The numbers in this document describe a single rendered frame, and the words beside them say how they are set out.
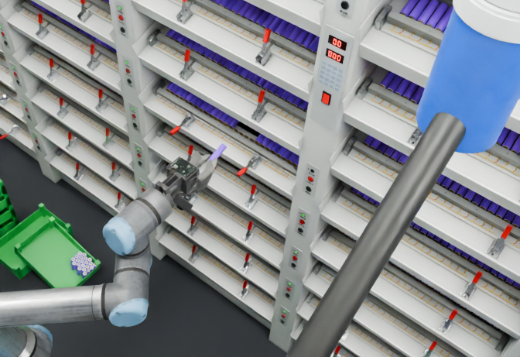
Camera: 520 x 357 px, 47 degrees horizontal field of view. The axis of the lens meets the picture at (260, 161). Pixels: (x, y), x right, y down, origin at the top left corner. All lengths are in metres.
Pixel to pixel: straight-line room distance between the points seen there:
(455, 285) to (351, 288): 1.28
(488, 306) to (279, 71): 0.81
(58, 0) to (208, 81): 0.64
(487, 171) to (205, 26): 0.80
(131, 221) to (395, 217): 1.13
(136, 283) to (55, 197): 1.55
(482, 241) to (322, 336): 1.14
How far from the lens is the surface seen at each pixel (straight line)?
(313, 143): 1.55
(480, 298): 1.68
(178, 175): 1.56
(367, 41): 1.30
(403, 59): 1.28
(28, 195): 3.07
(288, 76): 1.49
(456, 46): 0.40
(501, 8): 0.38
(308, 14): 1.36
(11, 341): 2.09
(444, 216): 1.53
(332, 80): 1.38
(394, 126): 1.41
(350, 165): 1.57
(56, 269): 2.74
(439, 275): 1.68
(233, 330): 2.56
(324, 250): 1.88
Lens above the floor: 2.31
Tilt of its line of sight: 48 degrees down
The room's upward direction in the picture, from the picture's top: 5 degrees clockwise
